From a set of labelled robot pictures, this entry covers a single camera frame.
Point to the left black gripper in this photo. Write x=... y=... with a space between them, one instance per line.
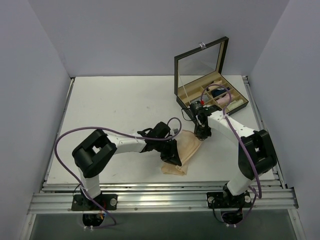
x=167 y=150

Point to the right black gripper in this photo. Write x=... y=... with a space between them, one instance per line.
x=201 y=127

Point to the beige underwear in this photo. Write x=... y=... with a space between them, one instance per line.
x=187 y=145

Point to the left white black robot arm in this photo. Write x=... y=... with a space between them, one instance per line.
x=93 y=154

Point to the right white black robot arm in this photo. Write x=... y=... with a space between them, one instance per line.
x=256 y=154

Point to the grey striped rolled cloth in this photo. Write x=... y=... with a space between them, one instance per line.
x=205 y=98

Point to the pink rolled cloth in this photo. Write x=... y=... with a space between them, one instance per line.
x=225 y=99

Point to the cream rolled cloth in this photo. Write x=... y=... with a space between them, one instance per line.
x=234 y=104

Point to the navy rolled cloth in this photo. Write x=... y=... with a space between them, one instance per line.
x=218 y=91

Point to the beige rolled cloth top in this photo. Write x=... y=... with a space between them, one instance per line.
x=215 y=85

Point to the black compartment storage box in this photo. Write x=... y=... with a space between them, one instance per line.
x=196 y=69

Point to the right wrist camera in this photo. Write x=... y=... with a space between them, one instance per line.
x=196 y=108

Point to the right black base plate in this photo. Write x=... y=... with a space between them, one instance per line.
x=220 y=200

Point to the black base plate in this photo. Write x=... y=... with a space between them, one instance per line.
x=82 y=203
x=220 y=200

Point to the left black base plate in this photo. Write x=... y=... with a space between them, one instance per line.
x=82 y=203

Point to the aluminium front rail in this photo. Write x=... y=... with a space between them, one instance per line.
x=159 y=202

